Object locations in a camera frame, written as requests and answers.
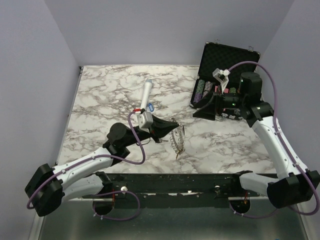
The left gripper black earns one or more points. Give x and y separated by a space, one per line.
161 128

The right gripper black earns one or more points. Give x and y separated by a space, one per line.
208 111

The metal keyring disc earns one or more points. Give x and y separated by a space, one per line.
177 139

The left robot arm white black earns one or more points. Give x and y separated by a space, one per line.
48 186

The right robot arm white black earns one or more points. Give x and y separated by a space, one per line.
294 183

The purple green chip stack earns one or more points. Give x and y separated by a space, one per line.
199 91

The purple grey chip stack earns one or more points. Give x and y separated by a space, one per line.
207 87

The blue tag key by microphone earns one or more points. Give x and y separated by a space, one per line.
150 107

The red playing cards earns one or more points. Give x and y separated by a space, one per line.
216 89

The white microphone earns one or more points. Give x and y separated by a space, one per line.
146 93

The black poker chip case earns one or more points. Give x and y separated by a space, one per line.
236 60

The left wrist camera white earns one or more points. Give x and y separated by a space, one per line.
145 120

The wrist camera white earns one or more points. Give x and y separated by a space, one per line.
145 120
222 76

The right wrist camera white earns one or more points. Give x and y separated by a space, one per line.
222 76

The black mounting rail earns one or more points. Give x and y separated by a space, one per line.
160 191

